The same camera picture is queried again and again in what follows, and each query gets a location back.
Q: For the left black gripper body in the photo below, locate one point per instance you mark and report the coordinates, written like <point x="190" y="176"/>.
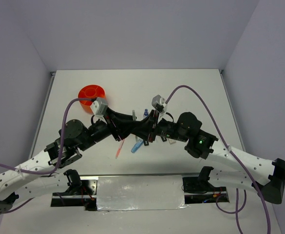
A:
<point x="98" y="131"/>

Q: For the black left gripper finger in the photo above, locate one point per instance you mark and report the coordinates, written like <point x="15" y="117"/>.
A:
<point x="124" y="128"/>
<point x="115" y="116"/>

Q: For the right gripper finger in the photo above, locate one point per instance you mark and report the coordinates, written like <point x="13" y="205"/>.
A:
<point x="145" y="136"/>
<point x="145" y="125"/>

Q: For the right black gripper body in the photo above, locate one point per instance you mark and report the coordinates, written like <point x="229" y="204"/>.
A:
<point x="167" y="127"/>

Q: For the clear green pen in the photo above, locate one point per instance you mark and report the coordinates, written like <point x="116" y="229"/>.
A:
<point x="134" y="115"/>

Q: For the clear orange pen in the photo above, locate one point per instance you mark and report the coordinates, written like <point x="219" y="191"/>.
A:
<point x="119" y="148"/>

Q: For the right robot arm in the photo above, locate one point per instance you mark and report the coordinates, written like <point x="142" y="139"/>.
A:
<point x="251" y="173"/>

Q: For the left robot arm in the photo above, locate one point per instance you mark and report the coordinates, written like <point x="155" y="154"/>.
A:
<point x="41" y="174"/>

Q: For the translucent blue correction tape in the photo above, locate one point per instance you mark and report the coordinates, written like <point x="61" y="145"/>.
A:
<point x="137" y="145"/>

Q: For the clear spray bottle blue cap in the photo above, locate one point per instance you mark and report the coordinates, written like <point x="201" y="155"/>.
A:
<point x="146" y="113"/>

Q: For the orange round desk organizer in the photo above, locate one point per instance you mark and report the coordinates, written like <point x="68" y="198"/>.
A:
<point x="90" y="91"/>

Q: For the silver taped plate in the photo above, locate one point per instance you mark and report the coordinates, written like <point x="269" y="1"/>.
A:
<point x="138" y="193"/>

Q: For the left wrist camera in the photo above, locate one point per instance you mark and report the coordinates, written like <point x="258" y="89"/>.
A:
<point x="99" y="106"/>

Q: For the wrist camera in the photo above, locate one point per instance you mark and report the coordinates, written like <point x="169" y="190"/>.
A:
<point x="159" y="104"/>
<point x="99" y="106"/>

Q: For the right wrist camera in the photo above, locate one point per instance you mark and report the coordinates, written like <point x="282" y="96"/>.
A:
<point x="159" y="104"/>

